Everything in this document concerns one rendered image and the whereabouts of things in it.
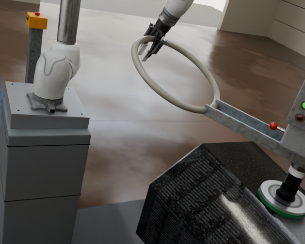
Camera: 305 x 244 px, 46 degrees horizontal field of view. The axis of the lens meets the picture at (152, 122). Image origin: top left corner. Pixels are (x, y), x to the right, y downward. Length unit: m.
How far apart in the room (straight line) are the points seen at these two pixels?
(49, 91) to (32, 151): 0.31
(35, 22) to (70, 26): 0.74
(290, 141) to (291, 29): 8.68
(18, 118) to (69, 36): 0.50
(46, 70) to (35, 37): 0.94
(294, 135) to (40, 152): 1.17
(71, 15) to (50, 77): 0.35
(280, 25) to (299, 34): 0.69
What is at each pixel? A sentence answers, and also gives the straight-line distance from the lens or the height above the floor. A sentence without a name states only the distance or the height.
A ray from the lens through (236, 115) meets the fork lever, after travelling 1.68.
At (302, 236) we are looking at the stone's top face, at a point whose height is 0.87.
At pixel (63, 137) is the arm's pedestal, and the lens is 1.85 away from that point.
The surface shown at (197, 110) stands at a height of 1.15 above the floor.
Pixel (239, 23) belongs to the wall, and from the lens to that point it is 9.90.
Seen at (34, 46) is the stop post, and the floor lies 0.86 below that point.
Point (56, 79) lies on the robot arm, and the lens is 1.83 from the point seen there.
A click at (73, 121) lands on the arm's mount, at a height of 0.84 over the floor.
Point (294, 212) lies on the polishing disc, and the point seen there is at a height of 0.92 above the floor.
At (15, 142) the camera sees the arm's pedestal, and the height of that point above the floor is 0.76.
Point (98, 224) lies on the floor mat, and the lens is 2.51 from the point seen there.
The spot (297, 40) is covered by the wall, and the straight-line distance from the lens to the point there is 9.88.
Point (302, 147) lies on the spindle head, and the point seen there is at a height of 1.20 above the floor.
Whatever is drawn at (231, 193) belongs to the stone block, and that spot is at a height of 0.82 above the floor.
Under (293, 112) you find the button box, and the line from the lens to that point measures 1.41.
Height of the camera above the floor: 1.77
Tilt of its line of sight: 27 degrees down
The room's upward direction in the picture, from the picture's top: 15 degrees clockwise
